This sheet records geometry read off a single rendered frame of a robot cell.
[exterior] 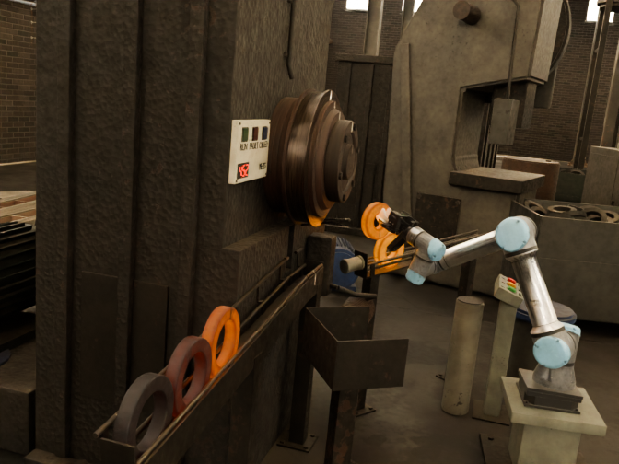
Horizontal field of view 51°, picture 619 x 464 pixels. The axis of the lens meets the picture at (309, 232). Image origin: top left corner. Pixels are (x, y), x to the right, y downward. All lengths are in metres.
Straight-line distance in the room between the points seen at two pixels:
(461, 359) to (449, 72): 2.51
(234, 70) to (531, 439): 1.67
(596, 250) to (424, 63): 1.81
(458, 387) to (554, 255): 1.49
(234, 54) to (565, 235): 2.82
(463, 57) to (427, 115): 0.47
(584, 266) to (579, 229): 0.23
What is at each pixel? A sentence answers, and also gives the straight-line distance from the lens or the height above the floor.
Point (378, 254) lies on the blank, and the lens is 2.71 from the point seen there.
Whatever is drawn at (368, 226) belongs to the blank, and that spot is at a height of 0.83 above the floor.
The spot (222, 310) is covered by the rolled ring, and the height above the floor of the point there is 0.78.
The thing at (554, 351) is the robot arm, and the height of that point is 0.55.
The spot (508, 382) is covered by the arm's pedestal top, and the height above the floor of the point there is 0.30.
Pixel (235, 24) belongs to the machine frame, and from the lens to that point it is 1.84.
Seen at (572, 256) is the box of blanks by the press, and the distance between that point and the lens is 4.25.
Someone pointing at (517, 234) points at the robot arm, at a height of 0.92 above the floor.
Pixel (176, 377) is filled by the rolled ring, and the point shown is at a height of 0.71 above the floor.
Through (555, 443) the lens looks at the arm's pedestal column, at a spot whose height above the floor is 0.18.
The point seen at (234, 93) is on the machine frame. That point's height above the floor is 1.31.
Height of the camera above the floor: 1.32
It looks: 12 degrees down
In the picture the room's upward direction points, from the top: 5 degrees clockwise
